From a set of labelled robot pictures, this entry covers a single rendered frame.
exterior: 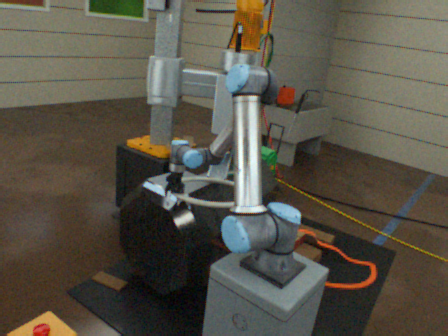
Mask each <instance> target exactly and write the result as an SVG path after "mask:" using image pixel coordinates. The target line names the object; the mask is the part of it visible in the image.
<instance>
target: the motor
mask: <svg viewBox="0 0 448 336"><path fill-rule="evenodd" d="M236 8H237V11H235V15H234V22H233V30H234V28H235V25H236V24H237V22H240V23H241V24H242V34H243V35H242V45H241V49H242V50H247V51H259V52H260V51H261V49H260V48H259V49H256V47H259V45H260V42H259V40H260V35H261V34H262V35H267V29H268V24H269V20H264V19H263V16H264V14H262V13H261V12H262V11H263V8H264V3H263V1H259V0H237V2H236ZM238 29H239V25H238V26H237V29H236V30H235V34H234V36H233V39H232V42H231V45H230V48H235V44H236V38H237V33H238Z"/></svg>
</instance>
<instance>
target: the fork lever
mask: <svg viewBox="0 0 448 336"><path fill-rule="evenodd" d="M232 156H233V146H232V149H231V151H230V154H225V161H224V162H223V164H220V165H210V169H209V172H208V174H207V178H209V177H215V178H219V179H223V180H227V177H228V170H229V167H230V162H231V159H232Z"/></svg>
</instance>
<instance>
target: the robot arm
mask: <svg viewBox="0 0 448 336"><path fill-rule="evenodd" d="M225 86H226V89H227V90H228V92H230V94H232V99H233V118H231V120H230V121H229V122H228V124H227V125H226V126H225V128H223V131H221V133H220V134H219V136H218V137H217V138H216V139H215V141H214V142H213V144H211V145H210V146H209V148H202V149H192V148H190V146H188V145H189V142H188V141H184V140H174V141H172V145H171V153H170V160H169V170H170V173H171V174H169V175H168V176H167V177H166V182H168V184H167V186H166V187H165V189H164V190H165V200H166V203H167V206H169V203H170V196H171V195H172V193H179V194H182V193H183V194H184V191H185V184H184V183H183V182H182V177H183V174H184V172H185V169H186V166H187V167H190V168H192V169H195V168H197V167H200V166H205V165H220V164H223V162H224V161H225V154H226V152H227V151H228V150H229V149H230V147H231V146H233V159H234V205H233V206H232V207H231V208H230V216H228V217H227V218H225V219H224V220H223V223H222V228H221V231H222V233H223V234H222V236H223V240H224V242H225V245H226V246H227V247H228V248H229V250H231V251H232V252H235V253H247V252H253V251H254V252H253V255H252V262H253V264H254V266H255V267H256V268H258V269H260V271H263V272H265V273H269V274H272V275H287V274H289V273H291V272H292V270H293V269H294V257H293V249H294V246H295V241H296V238H297V235H298V229H299V226H300V218H301V214H300V212H299V211H298V210H297V209H295V208H293V207H291V206H289V205H285V204H283V203H279V202H271V203H269V204H268V206H267V208H266V207H265V206H264V205H263V204H262V179H261V111H262V110H263V109H264V108H265V107H266V106H270V105H271V104H273V102H274V101H275V99H277V97H278V94H279V91H280V83H279V80H278V78H277V75H275V72H273V71H272V70H270V69H269V68H265V67H259V66H255V65H248V64H236V65H234V66H233V67H231V69H230V71H229V72H228V75H227V77H226V81H225ZM183 187H184V191H183ZM169 189H170V190H169Z"/></svg>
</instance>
